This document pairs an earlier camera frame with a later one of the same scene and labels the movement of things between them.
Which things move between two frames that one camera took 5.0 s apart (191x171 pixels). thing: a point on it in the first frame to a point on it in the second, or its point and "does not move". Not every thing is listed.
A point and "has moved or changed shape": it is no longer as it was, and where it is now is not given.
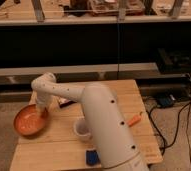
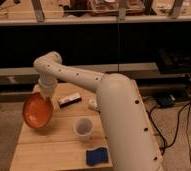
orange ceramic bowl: x=30 y=120 has moved or changed shape
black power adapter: x=166 y=100 does not move
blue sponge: x=92 y=158 does not move
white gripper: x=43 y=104 to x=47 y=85
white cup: x=81 y=129 does not move
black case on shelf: x=179 y=61 does not move
